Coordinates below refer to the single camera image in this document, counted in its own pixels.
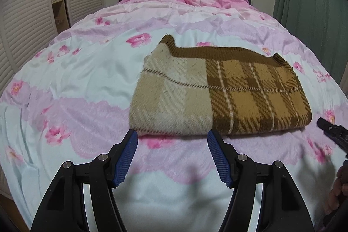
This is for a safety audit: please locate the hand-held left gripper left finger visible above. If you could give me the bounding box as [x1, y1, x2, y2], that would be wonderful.
[30, 129, 139, 232]

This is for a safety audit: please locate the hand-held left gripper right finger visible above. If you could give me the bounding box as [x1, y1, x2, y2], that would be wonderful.
[207, 130, 316, 232]

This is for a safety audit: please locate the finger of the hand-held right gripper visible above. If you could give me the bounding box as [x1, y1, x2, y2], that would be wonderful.
[318, 117, 348, 160]

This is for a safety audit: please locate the brown beige plaid sweater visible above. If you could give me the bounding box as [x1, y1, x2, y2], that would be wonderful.
[128, 34, 313, 137]

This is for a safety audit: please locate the person's right hand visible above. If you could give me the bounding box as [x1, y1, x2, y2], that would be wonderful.
[326, 167, 348, 217]

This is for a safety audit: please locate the floral pink white duvet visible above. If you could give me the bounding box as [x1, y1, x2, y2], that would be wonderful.
[0, 0, 348, 232]

